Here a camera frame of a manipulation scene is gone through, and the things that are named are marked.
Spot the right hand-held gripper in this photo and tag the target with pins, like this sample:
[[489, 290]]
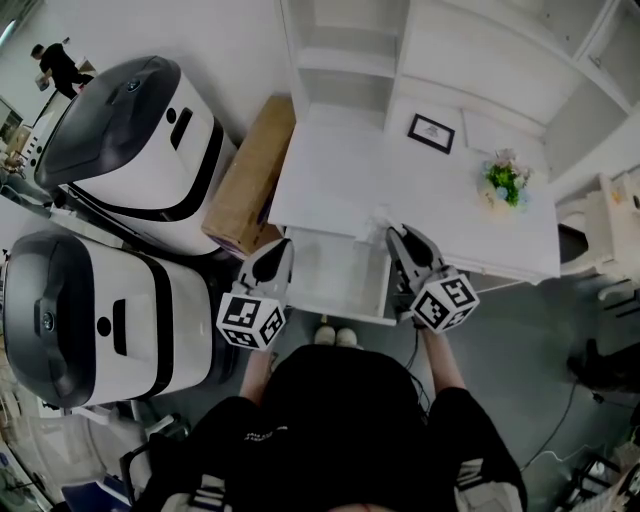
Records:
[[445, 302]]

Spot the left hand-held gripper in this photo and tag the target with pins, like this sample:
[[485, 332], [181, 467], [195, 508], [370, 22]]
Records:
[[248, 314]]

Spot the white item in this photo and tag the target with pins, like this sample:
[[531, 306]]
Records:
[[374, 223]]

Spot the white drawer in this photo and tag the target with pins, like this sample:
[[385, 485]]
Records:
[[335, 272]]

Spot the person's right forearm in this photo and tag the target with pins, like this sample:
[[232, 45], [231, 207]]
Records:
[[444, 360]]

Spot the person's left forearm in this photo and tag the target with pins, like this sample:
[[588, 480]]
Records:
[[257, 372]]

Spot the brown cardboard box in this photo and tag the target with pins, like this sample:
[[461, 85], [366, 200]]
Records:
[[250, 185]]

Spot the white desk with shelves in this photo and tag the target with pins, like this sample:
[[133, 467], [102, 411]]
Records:
[[380, 170]]

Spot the person's left white shoe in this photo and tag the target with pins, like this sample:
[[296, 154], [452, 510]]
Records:
[[325, 336]]

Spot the person's white shoe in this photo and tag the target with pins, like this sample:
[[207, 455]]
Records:
[[325, 336], [347, 338]]

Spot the person's right white shoe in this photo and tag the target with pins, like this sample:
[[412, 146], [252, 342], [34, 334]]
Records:
[[347, 338]]

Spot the small flower pot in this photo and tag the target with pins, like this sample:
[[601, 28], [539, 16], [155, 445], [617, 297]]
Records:
[[506, 181]]

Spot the white and black machine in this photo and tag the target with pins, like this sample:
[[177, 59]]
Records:
[[100, 320], [130, 150]]

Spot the person's black clothing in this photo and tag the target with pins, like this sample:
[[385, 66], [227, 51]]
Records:
[[345, 430]]

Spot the white chair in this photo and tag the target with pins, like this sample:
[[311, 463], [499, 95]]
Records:
[[600, 220]]

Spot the black bag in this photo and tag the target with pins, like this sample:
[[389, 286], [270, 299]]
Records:
[[605, 372]]

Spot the black picture frame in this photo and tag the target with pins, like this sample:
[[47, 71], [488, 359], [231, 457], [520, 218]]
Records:
[[430, 133]]

